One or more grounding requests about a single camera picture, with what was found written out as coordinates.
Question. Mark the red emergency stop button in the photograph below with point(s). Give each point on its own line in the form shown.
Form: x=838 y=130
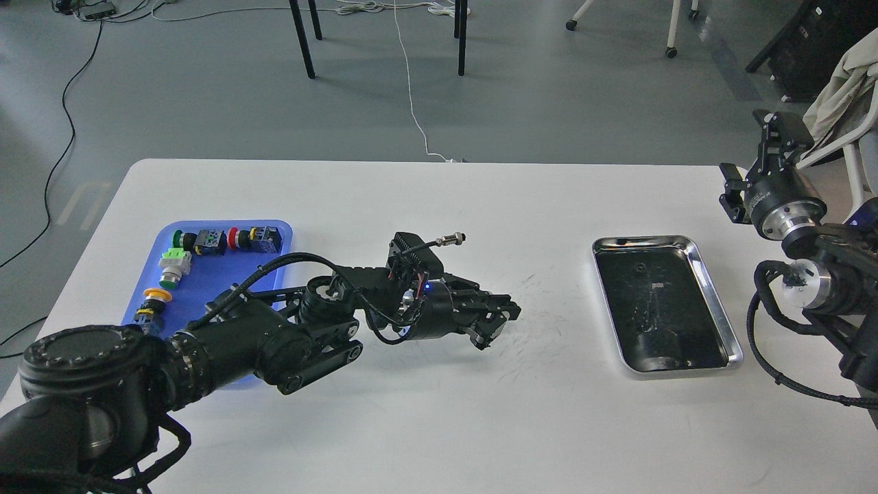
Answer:
x=264 y=240

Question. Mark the white chair frame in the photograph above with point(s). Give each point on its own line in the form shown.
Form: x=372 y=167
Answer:
x=844 y=173

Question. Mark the black cabinet at right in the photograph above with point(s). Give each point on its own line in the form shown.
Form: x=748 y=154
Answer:
x=804 y=53

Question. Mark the yellow push button switch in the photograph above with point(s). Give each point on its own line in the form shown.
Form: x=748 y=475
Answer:
x=149 y=316

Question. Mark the beige cloth on chair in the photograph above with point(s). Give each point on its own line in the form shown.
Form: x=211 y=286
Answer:
x=854 y=74

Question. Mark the black table leg left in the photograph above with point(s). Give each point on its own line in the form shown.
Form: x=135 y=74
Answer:
x=299 y=26

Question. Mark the white green push button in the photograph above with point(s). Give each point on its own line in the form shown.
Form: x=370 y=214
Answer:
x=175 y=264

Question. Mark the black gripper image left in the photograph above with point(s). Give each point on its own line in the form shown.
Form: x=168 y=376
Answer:
x=456 y=305

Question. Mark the white rolling chair legs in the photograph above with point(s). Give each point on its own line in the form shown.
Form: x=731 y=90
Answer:
x=677 y=10

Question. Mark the black table leg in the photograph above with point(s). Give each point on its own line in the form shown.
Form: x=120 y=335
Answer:
x=299 y=26
x=460 y=16

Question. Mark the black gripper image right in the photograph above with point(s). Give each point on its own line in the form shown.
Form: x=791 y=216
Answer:
x=774 y=197

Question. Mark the black robot arm image left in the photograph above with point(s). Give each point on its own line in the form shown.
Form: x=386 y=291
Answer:
x=98 y=398

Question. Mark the black table leg right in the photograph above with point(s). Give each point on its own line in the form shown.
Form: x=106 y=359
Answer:
x=460 y=16

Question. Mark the black power strip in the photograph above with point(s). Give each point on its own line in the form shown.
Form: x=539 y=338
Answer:
x=95 y=10

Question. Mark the green push button switch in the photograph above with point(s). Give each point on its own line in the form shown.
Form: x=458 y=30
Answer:
x=207 y=242

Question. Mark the silver metal tray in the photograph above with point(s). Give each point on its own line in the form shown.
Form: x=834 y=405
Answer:
x=668 y=322

